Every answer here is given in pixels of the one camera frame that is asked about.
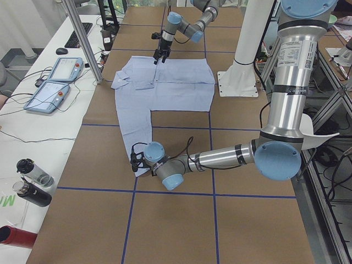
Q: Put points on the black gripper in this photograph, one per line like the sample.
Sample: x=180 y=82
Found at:
x=164 y=45

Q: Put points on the light blue striped shirt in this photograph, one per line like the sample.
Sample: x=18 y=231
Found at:
x=143 y=86

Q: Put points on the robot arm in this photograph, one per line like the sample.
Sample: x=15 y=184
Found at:
x=194 y=32
x=276 y=153

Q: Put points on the upper teach pendant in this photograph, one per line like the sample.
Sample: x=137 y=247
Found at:
x=66 y=69

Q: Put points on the teach pendant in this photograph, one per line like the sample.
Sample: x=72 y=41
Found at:
x=66 y=69
x=48 y=97

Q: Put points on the black computer mouse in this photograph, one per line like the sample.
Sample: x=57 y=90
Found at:
x=61 y=51

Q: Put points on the lower teach pendant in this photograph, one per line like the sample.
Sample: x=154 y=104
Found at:
x=48 y=97

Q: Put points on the clear water bottle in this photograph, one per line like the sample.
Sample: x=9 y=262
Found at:
x=28 y=168

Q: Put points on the white curved plastic sheet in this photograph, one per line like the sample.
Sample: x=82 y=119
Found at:
x=313 y=132

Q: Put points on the green bowl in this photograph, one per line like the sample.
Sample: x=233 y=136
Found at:
x=332 y=20

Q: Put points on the black water bottle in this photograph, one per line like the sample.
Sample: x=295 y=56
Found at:
x=31 y=193

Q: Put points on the red bottle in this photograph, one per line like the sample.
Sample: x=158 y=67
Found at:
x=17 y=237

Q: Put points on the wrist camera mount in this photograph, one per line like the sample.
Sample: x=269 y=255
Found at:
x=137 y=160
x=156 y=35

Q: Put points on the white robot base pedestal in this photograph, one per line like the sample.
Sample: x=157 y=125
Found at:
x=239 y=80

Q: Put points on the aluminium frame post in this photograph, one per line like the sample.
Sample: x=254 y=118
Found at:
x=74 y=17

